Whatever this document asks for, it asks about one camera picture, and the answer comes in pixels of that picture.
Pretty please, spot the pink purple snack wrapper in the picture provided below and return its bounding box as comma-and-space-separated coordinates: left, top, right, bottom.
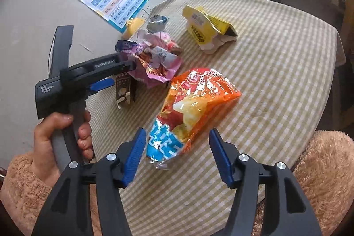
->
129, 44, 184, 88

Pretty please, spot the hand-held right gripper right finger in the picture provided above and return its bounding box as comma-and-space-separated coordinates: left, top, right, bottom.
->
208, 128, 323, 236

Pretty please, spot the pink foil wrapper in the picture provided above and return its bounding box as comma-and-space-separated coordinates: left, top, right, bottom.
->
135, 31, 181, 54

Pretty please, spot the dark blue cookie wrapper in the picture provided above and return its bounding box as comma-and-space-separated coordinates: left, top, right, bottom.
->
115, 40, 138, 53

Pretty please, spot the yellow cardboard box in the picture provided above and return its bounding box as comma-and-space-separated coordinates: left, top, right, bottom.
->
182, 5, 238, 54

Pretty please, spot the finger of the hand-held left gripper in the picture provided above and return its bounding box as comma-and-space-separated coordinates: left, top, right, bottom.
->
88, 79, 115, 94
80, 58, 137, 79

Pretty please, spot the small brown carton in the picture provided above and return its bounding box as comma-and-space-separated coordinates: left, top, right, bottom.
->
115, 73, 137, 109

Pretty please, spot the checked table mat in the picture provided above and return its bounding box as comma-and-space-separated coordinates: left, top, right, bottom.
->
86, 0, 346, 236

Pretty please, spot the fuzzy tan clothing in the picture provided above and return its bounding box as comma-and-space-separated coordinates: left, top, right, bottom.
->
253, 130, 354, 236

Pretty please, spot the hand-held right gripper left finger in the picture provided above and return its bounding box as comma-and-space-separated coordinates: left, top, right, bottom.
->
32, 127, 147, 236

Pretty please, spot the orange chip bag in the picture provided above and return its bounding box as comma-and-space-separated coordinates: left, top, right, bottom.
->
146, 68, 242, 170

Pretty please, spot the silver wrapper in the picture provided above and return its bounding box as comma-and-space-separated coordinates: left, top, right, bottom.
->
146, 15, 169, 33

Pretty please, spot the person's left forearm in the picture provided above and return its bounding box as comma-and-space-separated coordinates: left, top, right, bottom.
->
0, 152, 64, 236

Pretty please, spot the person's left hand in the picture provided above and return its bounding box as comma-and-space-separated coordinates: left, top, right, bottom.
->
30, 110, 94, 188

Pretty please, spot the yellow duck chair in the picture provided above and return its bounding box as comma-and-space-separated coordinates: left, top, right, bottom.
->
122, 17, 146, 40

